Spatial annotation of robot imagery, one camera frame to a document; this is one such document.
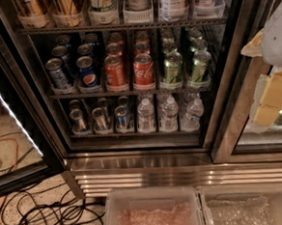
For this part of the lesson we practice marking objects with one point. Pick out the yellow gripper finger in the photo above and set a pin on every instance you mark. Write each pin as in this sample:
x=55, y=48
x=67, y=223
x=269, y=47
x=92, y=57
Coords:
x=253, y=48
x=267, y=99

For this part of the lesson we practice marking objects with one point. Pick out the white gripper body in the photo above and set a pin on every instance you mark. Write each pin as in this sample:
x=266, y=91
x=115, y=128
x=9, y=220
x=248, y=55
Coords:
x=278, y=45

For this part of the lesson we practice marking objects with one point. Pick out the blue pepsi can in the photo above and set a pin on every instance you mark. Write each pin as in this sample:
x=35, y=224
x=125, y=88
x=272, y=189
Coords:
x=87, y=71

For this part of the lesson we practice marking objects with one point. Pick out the front right green can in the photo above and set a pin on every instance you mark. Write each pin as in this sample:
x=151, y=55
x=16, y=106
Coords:
x=200, y=66

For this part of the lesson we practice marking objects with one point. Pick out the green can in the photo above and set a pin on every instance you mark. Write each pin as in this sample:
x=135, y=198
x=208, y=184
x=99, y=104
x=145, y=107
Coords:
x=200, y=66
x=172, y=67

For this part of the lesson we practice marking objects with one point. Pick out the front left green can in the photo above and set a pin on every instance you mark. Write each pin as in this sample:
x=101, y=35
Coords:
x=172, y=67

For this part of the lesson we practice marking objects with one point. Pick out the front red coca-cola can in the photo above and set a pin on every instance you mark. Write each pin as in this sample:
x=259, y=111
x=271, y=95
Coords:
x=143, y=70

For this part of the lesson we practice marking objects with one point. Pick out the bottom shelf blue can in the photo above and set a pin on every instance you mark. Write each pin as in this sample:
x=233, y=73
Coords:
x=123, y=118

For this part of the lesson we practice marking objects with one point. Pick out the bottom shelf middle can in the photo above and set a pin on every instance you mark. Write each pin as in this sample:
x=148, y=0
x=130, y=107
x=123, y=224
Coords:
x=102, y=123

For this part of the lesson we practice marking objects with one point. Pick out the second row diet pepsi can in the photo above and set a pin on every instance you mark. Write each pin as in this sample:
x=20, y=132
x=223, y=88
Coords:
x=63, y=53

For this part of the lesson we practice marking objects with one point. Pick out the open fridge glass door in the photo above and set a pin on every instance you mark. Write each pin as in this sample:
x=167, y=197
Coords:
x=25, y=154

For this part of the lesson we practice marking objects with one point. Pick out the middle water bottle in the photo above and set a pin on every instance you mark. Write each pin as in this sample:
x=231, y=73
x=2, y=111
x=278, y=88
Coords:
x=168, y=116

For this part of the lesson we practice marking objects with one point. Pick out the left water bottle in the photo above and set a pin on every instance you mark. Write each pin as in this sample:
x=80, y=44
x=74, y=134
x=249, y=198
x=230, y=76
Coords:
x=145, y=116

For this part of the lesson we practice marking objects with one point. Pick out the right clear plastic bin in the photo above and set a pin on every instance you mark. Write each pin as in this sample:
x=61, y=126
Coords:
x=245, y=204

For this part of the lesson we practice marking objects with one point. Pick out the clear plastic bin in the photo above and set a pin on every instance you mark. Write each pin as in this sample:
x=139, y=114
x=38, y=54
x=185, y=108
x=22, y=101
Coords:
x=245, y=204
x=153, y=206

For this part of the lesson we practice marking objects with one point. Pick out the left clear plastic bin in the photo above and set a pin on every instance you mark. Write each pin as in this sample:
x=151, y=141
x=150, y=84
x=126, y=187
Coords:
x=153, y=206

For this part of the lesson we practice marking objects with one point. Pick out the upper wire shelf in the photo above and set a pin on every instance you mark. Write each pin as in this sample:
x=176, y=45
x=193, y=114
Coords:
x=125, y=26

